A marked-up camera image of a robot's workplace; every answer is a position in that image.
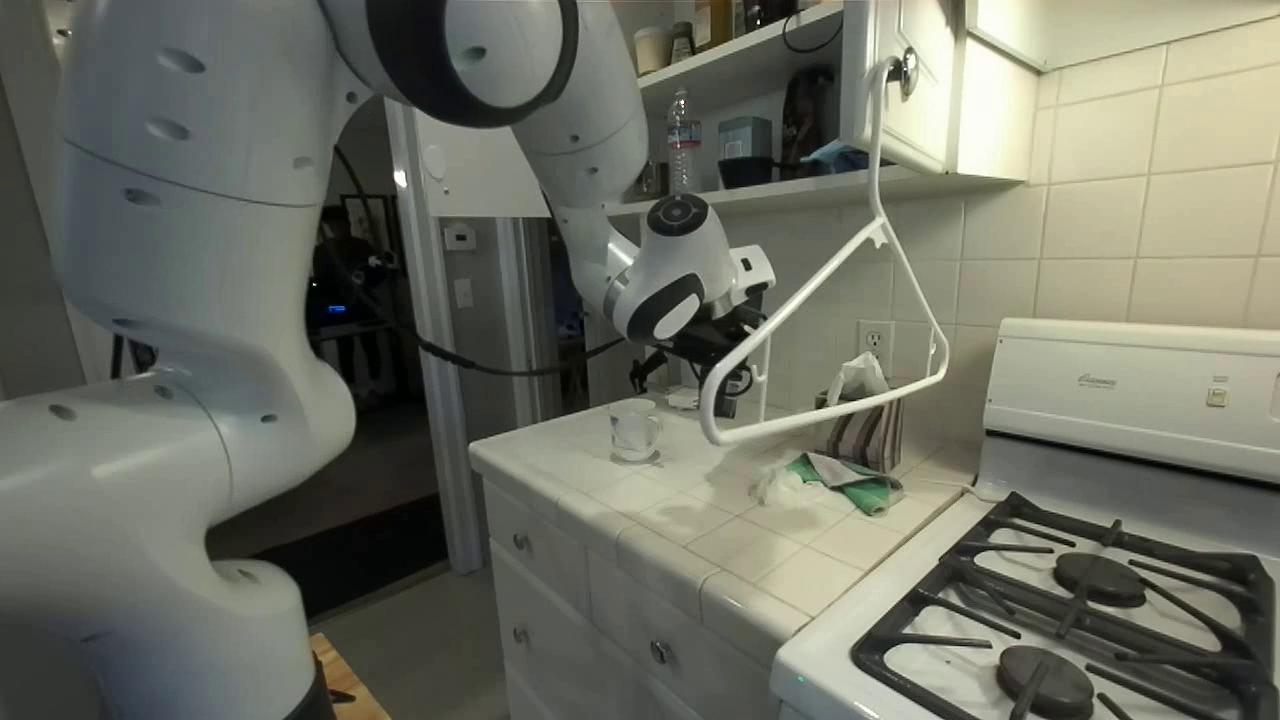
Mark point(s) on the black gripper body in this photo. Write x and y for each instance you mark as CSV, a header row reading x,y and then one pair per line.
x,y
706,346

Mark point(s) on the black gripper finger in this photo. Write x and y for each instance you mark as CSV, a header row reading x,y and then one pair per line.
x,y
662,369
739,380

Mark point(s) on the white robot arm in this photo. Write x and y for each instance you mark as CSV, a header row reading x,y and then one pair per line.
x,y
173,133

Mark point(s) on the dark cupboard door knob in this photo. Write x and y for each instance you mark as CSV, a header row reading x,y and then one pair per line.
x,y
905,71

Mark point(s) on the white mug blue flowers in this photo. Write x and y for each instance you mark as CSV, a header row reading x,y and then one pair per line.
x,y
634,432

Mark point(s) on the striped dish towel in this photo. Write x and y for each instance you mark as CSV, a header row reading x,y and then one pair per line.
x,y
867,428

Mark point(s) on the green cloth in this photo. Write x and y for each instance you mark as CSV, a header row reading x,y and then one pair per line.
x,y
861,491

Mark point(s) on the black bowl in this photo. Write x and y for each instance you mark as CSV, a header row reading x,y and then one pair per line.
x,y
750,173

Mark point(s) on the clear water bottle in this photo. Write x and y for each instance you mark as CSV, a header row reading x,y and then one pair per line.
x,y
686,144

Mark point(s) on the white plastic clothes hanger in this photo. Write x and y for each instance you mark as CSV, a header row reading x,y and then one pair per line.
x,y
881,242

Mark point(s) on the clear plastic container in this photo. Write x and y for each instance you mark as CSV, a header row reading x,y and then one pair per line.
x,y
746,137

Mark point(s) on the metal drawer knob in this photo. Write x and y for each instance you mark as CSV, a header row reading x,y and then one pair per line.
x,y
520,542
520,639
662,655

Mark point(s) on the blue cloth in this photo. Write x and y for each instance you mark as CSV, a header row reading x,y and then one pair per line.
x,y
841,162

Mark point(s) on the white base cabinet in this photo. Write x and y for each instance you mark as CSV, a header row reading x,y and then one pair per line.
x,y
602,601

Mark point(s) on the dark tall jar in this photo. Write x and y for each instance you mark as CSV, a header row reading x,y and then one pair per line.
x,y
807,123

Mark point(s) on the black stove grate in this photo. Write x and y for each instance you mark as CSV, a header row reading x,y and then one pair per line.
x,y
1000,507

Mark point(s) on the white ceramic jar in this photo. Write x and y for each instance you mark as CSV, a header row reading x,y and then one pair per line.
x,y
649,51

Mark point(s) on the black floor mat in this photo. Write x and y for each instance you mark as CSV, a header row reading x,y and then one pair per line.
x,y
381,554

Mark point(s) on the white gas stove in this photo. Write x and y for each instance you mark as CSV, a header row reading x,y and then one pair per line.
x,y
1132,384

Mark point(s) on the black burner cap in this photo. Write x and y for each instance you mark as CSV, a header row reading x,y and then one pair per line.
x,y
1100,579
1046,680

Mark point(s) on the wooden board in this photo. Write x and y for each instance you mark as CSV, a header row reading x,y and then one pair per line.
x,y
347,680

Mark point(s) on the white wall cupboard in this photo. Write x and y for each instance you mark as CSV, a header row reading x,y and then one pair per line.
x,y
827,189

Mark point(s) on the white light switch plate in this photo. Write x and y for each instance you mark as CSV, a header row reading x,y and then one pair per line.
x,y
460,294

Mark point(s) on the white wall thermostat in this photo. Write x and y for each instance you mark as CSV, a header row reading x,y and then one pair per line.
x,y
456,237

